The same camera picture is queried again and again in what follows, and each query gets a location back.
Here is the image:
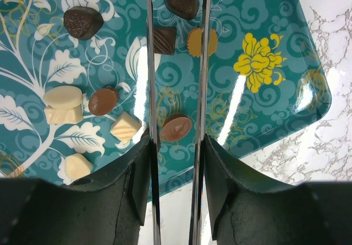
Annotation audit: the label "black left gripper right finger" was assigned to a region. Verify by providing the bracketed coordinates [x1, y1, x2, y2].
[205, 136, 351, 244]

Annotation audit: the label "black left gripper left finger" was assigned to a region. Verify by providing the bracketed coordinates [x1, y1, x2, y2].
[1, 138, 150, 244]

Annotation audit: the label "metal tongs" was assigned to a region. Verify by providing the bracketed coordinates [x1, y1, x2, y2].
[146, 0, 211, 244]

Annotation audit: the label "white rounded chocolate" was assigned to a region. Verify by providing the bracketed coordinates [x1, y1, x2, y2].
[64, 153, 92, 180]

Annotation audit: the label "dark cube chocolate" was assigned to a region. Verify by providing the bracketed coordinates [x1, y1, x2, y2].
[140, 128, 151, 144]

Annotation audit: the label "white square striped chocolate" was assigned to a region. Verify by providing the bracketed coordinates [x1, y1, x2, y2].
[110, 112, 141, 143]

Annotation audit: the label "milk oval chocolate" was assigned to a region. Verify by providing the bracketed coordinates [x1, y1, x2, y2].
[160, 114, 192, 142]
[88, 87, 119, 116]

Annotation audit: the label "white rectangular chocolate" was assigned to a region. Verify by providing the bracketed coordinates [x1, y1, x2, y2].
[44, 105, 83, 125]

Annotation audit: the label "white oval chocolate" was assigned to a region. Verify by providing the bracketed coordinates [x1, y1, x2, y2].
[43, 85, 83, 110]

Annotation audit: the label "caramel round fluted chocolate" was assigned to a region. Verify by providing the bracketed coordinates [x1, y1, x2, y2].
[187, 28, 218, 57]

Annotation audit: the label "dark square striped chocolate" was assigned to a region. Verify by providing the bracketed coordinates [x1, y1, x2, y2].
[153, 26, 177, 55]

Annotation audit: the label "dark strawberry chocolate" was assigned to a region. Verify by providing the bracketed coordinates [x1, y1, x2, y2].
[63, 6, 104, 41]

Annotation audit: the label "teal floral tray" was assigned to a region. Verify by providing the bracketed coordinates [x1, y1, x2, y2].
[0, 0, 332, 203]

